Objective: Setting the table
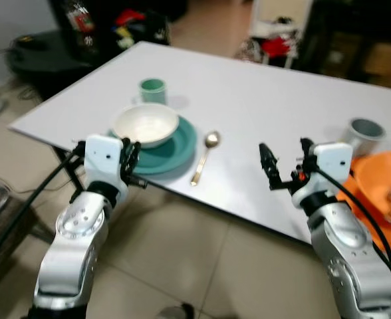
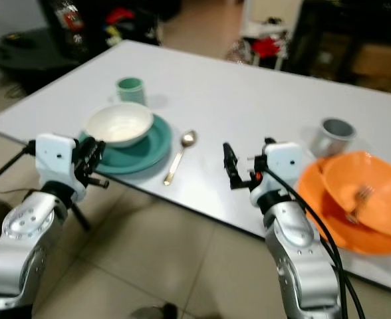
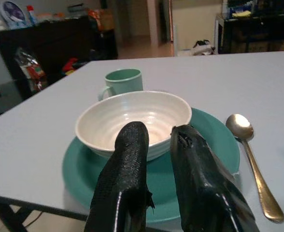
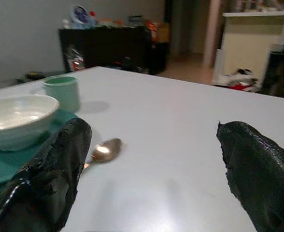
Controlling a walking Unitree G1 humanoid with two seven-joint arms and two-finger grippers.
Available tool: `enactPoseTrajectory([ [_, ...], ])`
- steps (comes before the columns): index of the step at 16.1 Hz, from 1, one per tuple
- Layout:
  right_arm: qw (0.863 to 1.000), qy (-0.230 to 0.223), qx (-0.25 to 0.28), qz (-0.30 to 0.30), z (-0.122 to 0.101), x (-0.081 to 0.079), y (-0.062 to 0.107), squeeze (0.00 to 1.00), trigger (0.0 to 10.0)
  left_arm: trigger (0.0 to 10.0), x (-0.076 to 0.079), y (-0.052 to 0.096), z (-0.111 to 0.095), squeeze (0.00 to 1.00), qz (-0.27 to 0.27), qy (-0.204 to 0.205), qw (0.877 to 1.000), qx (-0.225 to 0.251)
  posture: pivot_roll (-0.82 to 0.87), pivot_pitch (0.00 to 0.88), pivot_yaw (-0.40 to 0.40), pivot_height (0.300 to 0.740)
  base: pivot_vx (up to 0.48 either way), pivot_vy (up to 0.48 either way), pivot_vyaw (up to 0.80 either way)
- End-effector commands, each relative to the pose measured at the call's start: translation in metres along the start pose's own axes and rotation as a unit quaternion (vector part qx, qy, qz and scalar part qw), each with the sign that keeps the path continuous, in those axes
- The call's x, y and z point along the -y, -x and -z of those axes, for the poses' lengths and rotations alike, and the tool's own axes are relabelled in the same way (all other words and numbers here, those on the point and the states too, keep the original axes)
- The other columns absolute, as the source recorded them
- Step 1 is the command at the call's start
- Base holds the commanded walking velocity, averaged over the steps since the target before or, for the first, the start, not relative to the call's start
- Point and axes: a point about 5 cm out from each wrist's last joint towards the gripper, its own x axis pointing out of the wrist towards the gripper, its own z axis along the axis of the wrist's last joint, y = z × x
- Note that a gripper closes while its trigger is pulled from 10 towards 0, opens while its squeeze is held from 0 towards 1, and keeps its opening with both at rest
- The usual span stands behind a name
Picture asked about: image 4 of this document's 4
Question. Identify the cream kitchen counter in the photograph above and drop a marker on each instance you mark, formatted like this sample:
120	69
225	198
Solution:
245	43

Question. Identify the dark wooden sideboard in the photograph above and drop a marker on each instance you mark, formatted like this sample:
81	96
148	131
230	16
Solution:
103	46

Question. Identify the gold metal spoon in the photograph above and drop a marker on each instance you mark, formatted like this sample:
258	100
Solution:
107	149

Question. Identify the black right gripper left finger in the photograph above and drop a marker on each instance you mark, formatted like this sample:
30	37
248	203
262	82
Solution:
50	174

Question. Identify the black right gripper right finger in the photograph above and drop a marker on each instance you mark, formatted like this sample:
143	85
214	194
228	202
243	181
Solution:
260	169

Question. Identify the pile of clothes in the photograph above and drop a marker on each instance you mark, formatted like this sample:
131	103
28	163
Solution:
241	81

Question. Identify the white ceramic bowl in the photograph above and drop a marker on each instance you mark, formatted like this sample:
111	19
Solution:
14	120

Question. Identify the orange snack bag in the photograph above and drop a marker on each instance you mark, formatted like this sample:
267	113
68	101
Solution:
152	30

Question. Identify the mint green cup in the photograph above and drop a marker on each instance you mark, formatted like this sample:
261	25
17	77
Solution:
63	93

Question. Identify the teal round placemat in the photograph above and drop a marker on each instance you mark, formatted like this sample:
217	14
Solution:
11	162

